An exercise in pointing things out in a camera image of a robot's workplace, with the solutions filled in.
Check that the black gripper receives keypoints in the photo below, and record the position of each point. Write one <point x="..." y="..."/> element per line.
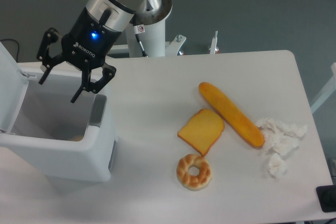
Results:
<point x="85" y="47"/>

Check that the round braided bread roll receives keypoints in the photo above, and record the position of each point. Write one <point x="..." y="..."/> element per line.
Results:
<point x="77" y="138"/>

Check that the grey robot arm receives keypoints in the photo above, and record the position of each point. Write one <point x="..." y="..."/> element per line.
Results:
<point x="122" y="13"/>

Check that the white open trash can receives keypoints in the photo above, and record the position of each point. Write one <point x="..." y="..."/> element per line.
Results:
<point x="38" y="121"/>

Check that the orange toast slice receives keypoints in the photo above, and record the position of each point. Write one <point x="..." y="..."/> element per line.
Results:
<point x="202" y="130"/>

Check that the long orange baguette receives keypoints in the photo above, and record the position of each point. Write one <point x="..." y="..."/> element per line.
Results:
<point x="243" y="126"/>

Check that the large crumpled white tissue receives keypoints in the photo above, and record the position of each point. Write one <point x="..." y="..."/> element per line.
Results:
<point x="280" y="137"/>

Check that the small crumpled white tissue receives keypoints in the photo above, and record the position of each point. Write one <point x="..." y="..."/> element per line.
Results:
<point x="276" y="166"/>

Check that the black device at edge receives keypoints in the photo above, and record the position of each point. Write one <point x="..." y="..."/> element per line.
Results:
<point x="326" y="197"/>

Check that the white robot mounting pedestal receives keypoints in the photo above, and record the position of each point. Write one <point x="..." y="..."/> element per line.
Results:
<point x="146" y="34"/>

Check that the ring shaped braided bread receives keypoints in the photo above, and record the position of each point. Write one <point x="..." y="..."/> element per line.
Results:
<point x="194" y="172"/>

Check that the white frame post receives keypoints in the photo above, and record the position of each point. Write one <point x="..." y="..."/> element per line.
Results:
<point x="325" y="92"/>

